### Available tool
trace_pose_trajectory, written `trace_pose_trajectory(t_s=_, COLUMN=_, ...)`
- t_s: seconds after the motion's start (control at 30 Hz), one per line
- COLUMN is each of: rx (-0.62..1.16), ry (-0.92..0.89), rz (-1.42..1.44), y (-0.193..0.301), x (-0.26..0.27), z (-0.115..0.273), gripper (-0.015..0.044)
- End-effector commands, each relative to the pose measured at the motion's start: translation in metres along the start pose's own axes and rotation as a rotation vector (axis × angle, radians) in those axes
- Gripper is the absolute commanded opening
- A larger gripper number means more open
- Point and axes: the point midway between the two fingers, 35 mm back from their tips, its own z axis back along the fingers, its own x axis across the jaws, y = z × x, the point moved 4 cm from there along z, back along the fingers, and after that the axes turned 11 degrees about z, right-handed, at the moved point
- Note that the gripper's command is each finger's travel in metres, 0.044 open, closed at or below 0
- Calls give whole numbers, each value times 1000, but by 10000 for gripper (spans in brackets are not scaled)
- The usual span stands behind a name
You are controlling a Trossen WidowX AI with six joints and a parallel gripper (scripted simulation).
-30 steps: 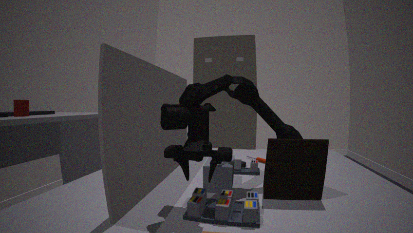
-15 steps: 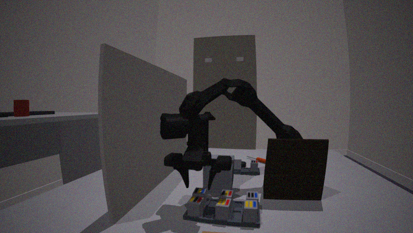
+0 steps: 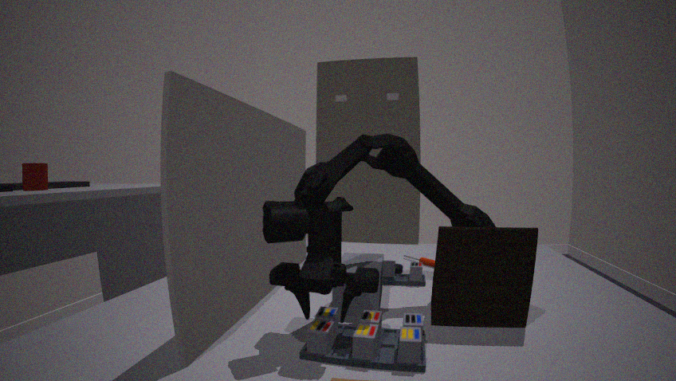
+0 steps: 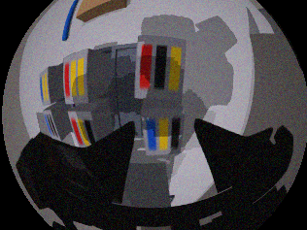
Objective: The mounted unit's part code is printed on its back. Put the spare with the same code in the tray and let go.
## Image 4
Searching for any grey flat panel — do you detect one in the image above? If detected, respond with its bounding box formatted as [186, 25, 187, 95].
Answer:
[243, 33, 307, 192]

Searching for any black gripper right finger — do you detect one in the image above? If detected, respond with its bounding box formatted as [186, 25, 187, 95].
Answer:
[193, 118, 272, 193]

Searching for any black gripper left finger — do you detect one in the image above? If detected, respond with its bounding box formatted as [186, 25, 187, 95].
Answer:
[48, 121, 135, 205]

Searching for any tan cardboard box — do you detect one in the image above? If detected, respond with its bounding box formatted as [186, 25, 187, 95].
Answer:
[76, 0, 127, 21]

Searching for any blue rod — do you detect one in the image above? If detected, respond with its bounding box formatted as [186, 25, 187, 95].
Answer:
[62, 0, 78, 41]

